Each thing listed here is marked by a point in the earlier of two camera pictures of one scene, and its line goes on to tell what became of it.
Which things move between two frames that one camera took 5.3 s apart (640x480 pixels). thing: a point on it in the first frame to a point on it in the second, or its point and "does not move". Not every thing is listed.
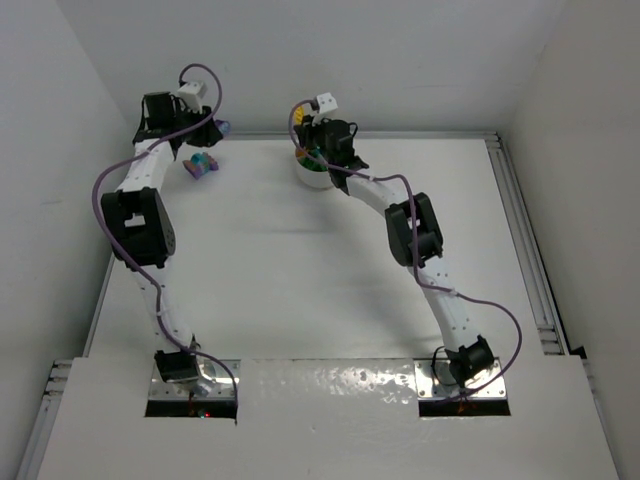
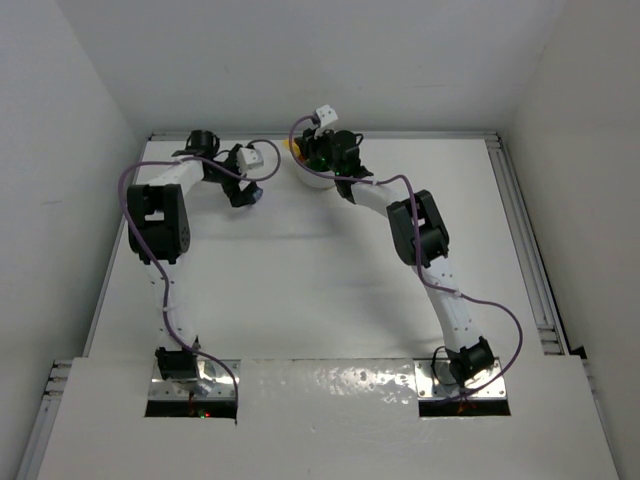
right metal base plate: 429,389 does not move
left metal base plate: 214,382 does not move
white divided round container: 313,168 does not move
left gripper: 206,133 to 239,185
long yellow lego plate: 299,115 to 294,147
